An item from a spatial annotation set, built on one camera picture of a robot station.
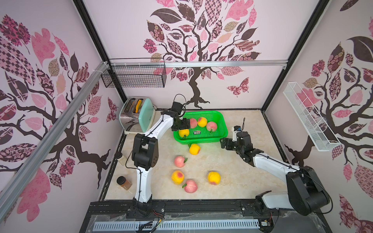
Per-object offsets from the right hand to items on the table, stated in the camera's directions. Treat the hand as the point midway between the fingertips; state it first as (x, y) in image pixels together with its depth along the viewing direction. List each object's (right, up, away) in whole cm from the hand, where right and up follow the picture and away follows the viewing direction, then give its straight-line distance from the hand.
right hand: (225, 141), depth 90 cm
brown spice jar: (-58, -19, -16) cm, 64 cm away
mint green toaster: (-58, +17, +3) cm, 60 cm away
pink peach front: (-22, -23, -14) cm, 35 cm away
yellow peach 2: (-20, -5, +1) cm, 20 cm away
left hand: (-27, +8, +5) cm, 29 cm away
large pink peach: (-20, +12, +13) cm, 27 cm away
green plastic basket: (-11, +2, +13) cm, 17 cm away
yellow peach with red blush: (-14, +12, +15) cm, 24 cm away
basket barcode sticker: (-17, +4, +16) cm, 24 cm away
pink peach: (-29, -11, -5) cm, 32 cm away
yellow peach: (-27, +5, +10) cm, 29 cm away
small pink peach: (-8, +10, +10) cm, 16 cm away
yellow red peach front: (-30, -19, -11) cm, 37 cm away
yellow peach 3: (-9, -19, -11) cm, 24 cm away
